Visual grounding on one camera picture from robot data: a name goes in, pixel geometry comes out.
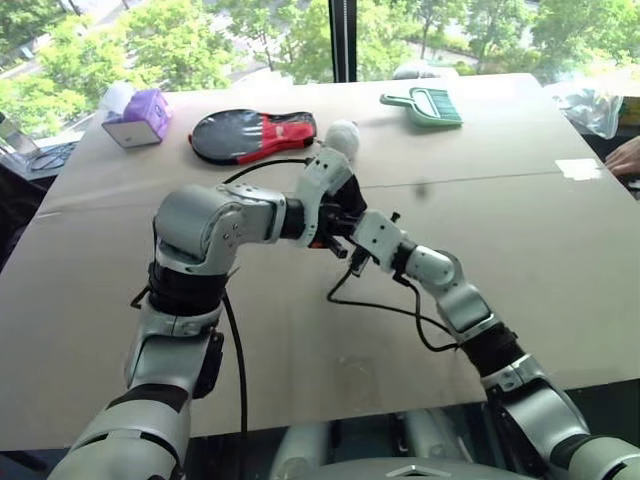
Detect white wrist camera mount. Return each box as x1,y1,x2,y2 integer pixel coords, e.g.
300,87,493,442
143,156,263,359
349,209,403,274
294,146,358,251

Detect green hand brush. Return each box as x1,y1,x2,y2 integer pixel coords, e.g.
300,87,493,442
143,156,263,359
409,88,463,124

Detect black fabric chair back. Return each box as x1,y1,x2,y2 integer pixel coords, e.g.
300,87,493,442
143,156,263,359
0,158,62,272

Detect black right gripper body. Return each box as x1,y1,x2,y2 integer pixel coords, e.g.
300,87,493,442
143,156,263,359
347,247,370,277

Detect grey rounded object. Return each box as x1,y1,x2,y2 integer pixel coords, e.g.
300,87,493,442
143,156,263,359
391,61,459,81

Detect grey rounded leg shape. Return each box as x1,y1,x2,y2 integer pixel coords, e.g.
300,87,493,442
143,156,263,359
276,423,332,480

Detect white paper roll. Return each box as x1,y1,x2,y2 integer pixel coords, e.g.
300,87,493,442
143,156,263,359
101,80,139,114

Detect bystander bare hand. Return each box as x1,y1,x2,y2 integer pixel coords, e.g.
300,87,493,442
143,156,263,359
604,134,640,178

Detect purple house tissue box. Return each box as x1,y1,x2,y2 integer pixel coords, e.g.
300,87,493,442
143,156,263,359
101,88,174,150

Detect mint green dustpan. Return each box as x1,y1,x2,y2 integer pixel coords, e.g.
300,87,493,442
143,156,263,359
378,86,466,131

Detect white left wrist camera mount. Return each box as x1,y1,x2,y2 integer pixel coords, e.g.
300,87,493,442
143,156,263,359
294,146,358,251

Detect black red paddle case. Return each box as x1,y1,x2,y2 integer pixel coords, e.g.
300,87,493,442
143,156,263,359
188,109,319,166

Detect clear plastic bag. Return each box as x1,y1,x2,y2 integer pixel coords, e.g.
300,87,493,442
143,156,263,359
553,88,627,141

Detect black tangled cables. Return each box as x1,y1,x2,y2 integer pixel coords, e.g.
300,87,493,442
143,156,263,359
26,141,79,172

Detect black window frame post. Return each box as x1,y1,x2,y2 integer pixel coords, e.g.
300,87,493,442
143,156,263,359
326,0,358,84

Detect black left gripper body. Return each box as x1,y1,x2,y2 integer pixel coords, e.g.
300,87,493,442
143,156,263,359
311,196,359,260

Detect white fluffy ball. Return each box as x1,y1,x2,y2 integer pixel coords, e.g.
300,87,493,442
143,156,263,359
325,118,363,161

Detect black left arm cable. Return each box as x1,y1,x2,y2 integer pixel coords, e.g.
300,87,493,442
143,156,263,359
218,156,314,437

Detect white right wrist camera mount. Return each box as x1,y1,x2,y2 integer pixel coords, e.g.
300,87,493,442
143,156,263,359
349,209,403,274

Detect silver robot torso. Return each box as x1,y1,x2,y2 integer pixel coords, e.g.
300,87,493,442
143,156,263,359
298,451,502,480

